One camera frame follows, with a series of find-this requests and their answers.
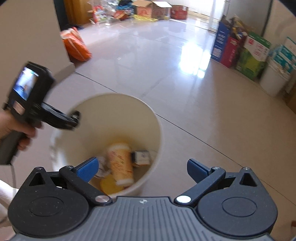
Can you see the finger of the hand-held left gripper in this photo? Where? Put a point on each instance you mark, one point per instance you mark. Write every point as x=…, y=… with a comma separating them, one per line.
x=74, y=117

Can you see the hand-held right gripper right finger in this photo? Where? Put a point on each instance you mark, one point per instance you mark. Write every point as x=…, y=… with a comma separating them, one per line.
x=195, y=170

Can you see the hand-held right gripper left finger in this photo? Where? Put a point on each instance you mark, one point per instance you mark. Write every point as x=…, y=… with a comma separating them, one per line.
x=89, y=170

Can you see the white round trash bin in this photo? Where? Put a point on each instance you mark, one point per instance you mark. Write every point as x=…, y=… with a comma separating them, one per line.
x=111, y=120

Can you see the person's left hand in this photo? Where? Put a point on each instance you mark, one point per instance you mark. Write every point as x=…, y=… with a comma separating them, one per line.
x=13, y=125

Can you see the crumpled white paper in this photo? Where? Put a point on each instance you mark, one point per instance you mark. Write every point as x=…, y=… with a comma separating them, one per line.
x=103, y=167

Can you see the yellow round lid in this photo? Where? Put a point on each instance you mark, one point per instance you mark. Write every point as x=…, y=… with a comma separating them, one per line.
x=110, y=185

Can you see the yellow and white paper cup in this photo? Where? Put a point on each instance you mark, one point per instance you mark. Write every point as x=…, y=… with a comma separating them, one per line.
x=120, y=163

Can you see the small grey box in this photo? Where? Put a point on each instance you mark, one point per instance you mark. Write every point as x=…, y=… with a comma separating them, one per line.
x=141, y=156

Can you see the orange plastic bag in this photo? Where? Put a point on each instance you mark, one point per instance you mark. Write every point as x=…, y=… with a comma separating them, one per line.
x=75, y=45

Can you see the pile of colourful packets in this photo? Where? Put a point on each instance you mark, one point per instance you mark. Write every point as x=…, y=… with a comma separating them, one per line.
x=108, y=11

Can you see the white background bin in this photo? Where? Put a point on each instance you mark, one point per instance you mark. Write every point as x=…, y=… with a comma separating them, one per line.
x=274, y=80

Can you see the tall red box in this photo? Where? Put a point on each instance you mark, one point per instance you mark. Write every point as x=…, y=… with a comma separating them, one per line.
x=231, y=53

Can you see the green cardboard box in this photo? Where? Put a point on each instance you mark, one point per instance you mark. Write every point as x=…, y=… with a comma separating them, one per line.
x=252, y=55

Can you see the tall blue box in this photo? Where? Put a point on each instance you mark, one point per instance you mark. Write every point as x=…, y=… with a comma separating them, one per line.
x=220, y=44

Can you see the light blue box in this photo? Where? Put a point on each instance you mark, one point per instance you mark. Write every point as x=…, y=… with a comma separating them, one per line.
x=283, y=58

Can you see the red cardboard box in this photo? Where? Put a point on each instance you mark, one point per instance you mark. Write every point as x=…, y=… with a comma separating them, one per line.
x=179, y=12

